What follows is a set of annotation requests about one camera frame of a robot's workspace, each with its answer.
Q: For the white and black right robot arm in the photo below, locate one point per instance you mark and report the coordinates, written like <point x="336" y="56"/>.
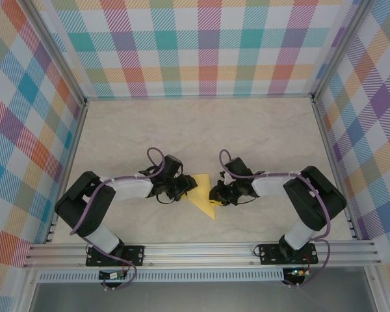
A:
<point x="312" y="201"/>

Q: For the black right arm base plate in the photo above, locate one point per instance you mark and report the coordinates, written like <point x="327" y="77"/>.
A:
<point x="268" y="255"/>

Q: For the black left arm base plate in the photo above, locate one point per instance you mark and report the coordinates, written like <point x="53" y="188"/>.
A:
<point x="136" y="253"/>

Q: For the small green circuit board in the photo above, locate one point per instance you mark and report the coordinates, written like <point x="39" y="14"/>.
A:
<point x="112" y="275"/>
<point x="297" y="272"/>

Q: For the long aluminium mounting rail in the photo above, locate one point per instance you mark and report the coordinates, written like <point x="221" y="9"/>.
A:
<point x="198" y="255"/>

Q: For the aluminium side rail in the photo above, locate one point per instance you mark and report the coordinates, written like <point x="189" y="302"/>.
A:
<point x="334" y="162"/>
<point x="69" y="162"/>

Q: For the aluminium frame post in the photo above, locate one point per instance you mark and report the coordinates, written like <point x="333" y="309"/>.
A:
<point x="62" y="52"/>
<point x="338" y="48"/>

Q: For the yellow square paper sheet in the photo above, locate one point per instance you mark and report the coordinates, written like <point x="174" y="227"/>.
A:
<point x="203" y="195"/>

